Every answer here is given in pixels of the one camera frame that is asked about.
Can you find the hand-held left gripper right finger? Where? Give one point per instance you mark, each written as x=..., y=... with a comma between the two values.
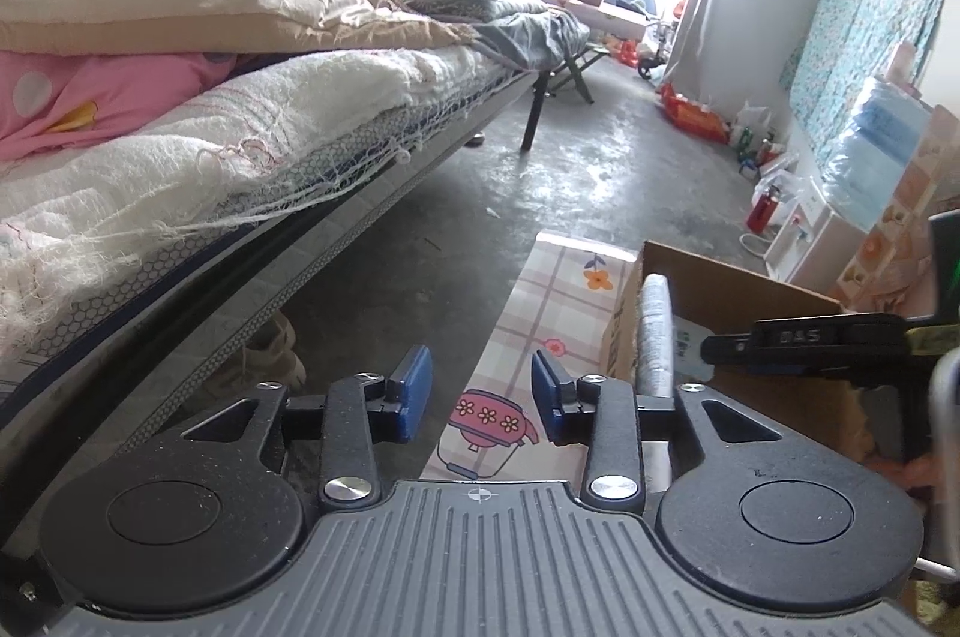
x=547, y=397

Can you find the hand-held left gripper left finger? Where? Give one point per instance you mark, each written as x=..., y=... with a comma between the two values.
x=409, y=393

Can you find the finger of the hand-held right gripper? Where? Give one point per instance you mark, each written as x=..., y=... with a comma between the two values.
x=795, y=337

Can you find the brown cardboard box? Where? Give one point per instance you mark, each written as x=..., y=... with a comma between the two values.
x=720, y=284

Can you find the floral printed tablecloth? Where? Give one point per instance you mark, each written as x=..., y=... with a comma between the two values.
x=540, y=307

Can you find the white water dispenser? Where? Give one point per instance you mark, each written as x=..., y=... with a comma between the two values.
x=817, y=247

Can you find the pale plastic-wrapped packet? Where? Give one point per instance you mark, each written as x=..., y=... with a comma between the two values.
x=654, y=337

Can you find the red bottle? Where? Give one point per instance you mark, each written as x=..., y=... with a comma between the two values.
x=760, y=211

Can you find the beige shoes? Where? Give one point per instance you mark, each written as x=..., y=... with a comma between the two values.
x=266, y=356

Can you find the orange patterned board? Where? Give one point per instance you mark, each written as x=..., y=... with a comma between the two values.
x=911, y=217

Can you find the blue water jug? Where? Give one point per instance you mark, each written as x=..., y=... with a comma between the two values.
x=874, y=142

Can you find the orange packets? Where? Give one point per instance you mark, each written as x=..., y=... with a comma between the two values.
x=694, y=116

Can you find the folding stool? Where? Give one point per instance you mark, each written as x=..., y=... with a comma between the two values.
x=566, y=71

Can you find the white fringed blanket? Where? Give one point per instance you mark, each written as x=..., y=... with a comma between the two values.
x=225, y=112

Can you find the grey blanket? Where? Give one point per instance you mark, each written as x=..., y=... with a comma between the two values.
x=525, y=33

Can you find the pink polka dot pillow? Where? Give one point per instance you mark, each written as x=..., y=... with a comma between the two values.
x=90, y=97

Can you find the teal floral wall cloth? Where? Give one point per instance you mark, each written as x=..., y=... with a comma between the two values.
x=862, y=22

